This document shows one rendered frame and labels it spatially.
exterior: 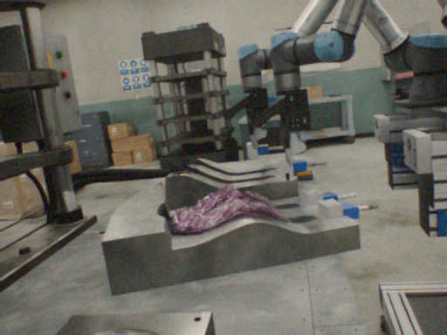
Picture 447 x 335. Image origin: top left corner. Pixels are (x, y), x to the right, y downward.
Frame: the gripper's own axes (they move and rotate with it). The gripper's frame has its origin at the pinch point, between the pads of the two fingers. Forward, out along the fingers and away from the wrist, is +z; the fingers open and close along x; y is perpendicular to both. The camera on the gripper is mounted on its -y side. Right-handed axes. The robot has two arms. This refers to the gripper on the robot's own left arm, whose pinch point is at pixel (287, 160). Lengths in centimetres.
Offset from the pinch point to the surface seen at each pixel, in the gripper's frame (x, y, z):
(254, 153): 26.4, -12.0, 1.5
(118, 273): -49, -32, 9
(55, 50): 31, -85, -46
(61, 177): 2, -73, -1
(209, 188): -7.1, -22.6, 4.5
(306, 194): -18.6, 3.8, 5.4
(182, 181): -7.1, -30.0, 2.0
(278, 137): 574, -19, 65
